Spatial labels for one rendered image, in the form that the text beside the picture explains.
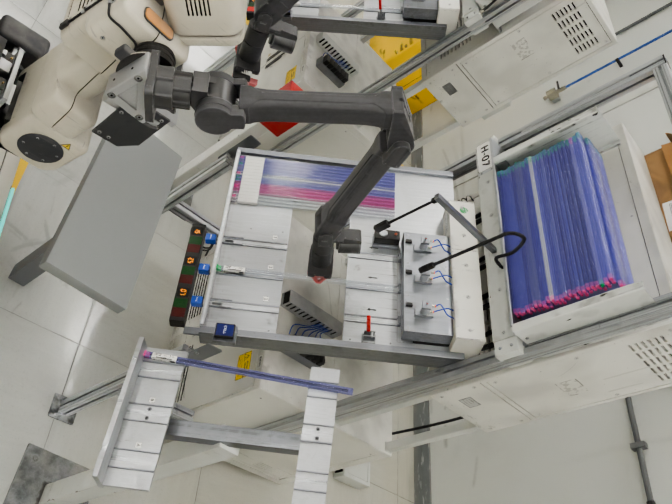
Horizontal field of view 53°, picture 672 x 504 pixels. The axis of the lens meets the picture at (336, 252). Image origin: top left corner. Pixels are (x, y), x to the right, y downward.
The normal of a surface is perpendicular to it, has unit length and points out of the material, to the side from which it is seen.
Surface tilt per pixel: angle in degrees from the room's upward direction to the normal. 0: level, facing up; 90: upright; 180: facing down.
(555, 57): 90
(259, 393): 90
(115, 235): 0
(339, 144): 90
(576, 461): 89
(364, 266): 43
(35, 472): 0
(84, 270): 0
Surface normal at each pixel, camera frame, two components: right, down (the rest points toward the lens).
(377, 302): 0.10, -0.60
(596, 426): -0.66, -0.48
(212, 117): 0.01, 0.85
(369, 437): 0.75, -0.36
